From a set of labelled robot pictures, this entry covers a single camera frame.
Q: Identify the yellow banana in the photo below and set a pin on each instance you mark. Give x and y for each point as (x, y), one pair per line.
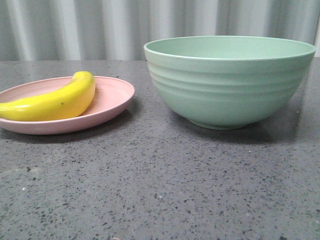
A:
(66, 102)

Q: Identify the pink plate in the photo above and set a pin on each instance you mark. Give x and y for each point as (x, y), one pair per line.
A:
(112, 97)

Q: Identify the green ribbed bowl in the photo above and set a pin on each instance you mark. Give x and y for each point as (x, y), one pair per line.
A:
(226, 82)

